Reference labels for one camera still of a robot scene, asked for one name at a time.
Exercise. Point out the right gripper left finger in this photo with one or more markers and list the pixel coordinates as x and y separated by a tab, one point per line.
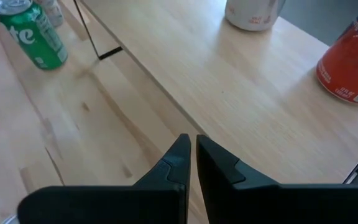
120	205

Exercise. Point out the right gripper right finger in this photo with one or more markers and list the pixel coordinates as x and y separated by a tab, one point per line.
275	205

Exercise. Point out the green Sprite can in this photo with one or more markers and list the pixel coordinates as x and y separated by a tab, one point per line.
33	37

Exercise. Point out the silver Diet Coke can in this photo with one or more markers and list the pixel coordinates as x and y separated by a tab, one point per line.
253	15

